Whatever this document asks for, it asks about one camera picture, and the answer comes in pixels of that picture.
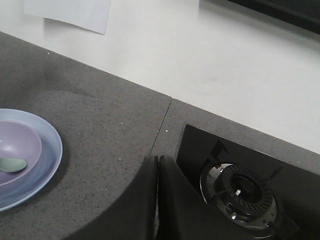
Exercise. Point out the black right gripper left finger in bowl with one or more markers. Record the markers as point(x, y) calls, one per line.
point(132, 215)

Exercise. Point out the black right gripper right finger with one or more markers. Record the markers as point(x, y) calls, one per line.
point(183, 215)

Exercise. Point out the mint green plastic spoon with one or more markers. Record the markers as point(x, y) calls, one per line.
point(11, 165)

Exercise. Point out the purple plastic bowl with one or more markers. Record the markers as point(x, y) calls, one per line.
point(18, 141)

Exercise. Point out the light blue plate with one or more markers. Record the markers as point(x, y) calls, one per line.
point(24, 188)

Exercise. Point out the gas burner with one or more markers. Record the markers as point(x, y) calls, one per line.
point(239, 193)

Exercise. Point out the black gas stove top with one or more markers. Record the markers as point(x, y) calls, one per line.
point(296, 190)

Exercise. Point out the white paper sheet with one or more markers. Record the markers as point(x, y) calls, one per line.
point(87, 14)

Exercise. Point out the black range hood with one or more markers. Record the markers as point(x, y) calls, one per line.
point(301, 13)

